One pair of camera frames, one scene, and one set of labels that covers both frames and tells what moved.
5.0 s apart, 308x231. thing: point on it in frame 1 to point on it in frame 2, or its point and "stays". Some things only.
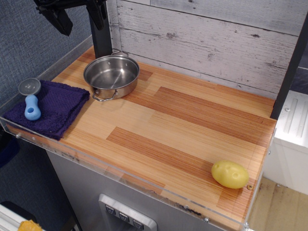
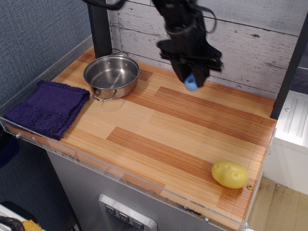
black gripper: (54, 11) to (189, 50)
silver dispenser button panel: (114, 215) stays
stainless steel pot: (116, 73) stays
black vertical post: (101, 38) stays
